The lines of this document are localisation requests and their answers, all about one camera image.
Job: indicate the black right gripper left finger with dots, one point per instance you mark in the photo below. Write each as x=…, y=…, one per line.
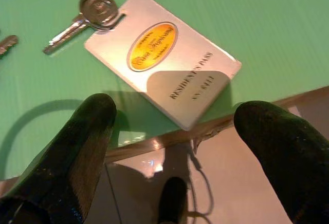
x=59, y=162

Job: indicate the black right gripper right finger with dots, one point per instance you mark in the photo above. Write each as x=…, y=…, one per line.
x=290, y=162

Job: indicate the key bunch with white charm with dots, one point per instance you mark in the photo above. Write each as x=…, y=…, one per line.
x=9, y=43

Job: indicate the silver key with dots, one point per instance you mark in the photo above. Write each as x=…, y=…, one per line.
x=66, y=32

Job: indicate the white resident pass card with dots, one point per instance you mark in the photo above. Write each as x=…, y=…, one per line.
x=180, y=62

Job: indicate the cardboard table with green top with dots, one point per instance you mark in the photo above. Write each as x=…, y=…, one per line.
x=144, y=145

